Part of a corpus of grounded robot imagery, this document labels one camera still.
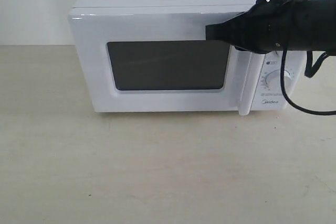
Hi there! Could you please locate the black cable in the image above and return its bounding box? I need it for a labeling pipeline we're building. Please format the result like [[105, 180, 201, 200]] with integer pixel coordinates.
[[270, 0, 336, 116]]

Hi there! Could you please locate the lower white timer knob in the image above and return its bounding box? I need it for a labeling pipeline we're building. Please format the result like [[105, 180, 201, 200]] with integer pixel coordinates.
[[265, 70, 292, 91]]

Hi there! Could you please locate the white microwave door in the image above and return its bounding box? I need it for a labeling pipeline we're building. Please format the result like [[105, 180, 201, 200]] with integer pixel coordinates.
[[68, 8, 265, 115]]

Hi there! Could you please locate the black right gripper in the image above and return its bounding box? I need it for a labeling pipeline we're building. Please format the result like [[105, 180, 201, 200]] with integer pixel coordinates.
[[205, 0, 300, 54]]

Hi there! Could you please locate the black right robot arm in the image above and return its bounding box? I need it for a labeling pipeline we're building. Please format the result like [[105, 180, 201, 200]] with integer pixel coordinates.
[[205, 0, 335, 54]]

